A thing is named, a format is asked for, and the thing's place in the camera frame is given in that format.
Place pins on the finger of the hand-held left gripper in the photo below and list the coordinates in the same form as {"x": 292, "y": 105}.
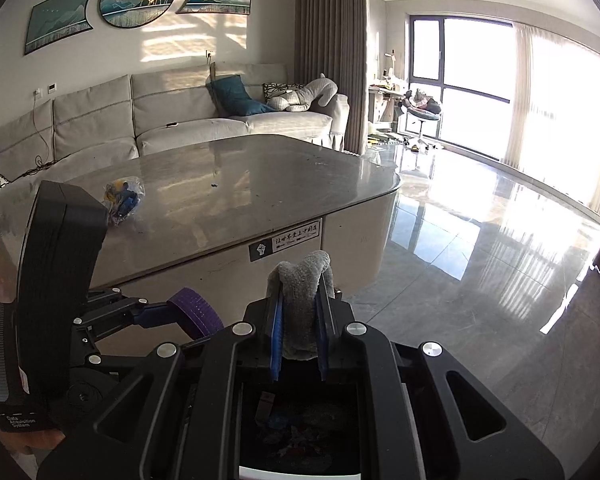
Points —
{"x": 115, "y": 366}
{"x": 192, "y": 310}

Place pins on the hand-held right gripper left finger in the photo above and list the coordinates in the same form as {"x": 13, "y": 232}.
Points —
{"x": 276, "y": 340}

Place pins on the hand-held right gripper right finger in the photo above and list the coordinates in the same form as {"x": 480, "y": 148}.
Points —
{"x": 325, "y": 335}

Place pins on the grey fuzzy cloth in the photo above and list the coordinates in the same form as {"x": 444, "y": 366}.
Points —
{"x": 300, "y": 300}

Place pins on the white trash bin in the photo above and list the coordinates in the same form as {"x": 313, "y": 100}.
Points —
{"x": 305, "y": 410}

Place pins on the person's left hand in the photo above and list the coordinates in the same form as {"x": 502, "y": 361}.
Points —
{"x": 35, "y": 442}

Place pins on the clear bag of colourful pieces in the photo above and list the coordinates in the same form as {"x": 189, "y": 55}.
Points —
{"x": 122, "y": 197}

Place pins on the beige coffee table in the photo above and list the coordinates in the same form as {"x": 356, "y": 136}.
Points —
{"x": 230, "y": 185}

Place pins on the light grey sofa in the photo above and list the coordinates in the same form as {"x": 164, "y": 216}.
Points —
{"x": 180, "y": 110}

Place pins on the teal cushion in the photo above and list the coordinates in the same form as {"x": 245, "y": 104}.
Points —
{"x": 232, "y": 95}

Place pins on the small desk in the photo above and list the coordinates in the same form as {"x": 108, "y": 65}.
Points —
{"x": 382, "y": 102}

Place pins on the swivel chair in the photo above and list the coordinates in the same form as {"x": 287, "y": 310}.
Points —
{"x": 422, "y": 115}

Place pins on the grey plush toy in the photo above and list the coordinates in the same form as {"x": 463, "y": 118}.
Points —
{"x": 305, "y": 95}

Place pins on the brown grey curtain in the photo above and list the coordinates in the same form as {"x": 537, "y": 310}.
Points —
{"x": 332, "y": 55}

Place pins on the large balcony window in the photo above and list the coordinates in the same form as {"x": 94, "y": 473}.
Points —
{"x": 460, "y": 80}

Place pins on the white sheer curtain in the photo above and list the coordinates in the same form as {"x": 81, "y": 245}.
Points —
{"x": 565, "y": 115}

